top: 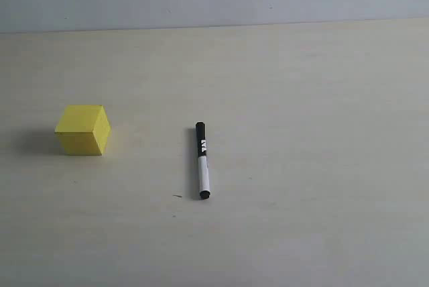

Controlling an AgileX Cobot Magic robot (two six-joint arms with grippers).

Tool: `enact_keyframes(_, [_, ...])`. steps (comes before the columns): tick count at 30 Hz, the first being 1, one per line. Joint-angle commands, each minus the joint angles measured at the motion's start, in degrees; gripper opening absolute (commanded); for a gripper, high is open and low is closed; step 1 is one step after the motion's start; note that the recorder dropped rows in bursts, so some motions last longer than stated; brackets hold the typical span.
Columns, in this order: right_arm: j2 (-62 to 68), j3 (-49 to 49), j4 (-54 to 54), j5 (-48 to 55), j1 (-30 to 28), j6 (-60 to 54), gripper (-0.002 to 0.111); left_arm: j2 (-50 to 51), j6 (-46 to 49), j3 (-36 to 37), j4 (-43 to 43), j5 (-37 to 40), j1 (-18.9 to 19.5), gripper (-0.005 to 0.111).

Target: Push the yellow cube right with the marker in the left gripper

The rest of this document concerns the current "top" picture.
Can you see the black and white marker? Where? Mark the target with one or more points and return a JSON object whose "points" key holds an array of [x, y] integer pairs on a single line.
{"points": [[203, 175]]}

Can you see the yellow cube block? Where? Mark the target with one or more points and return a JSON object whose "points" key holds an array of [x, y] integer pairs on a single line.
{"points": [[83, 130]]}

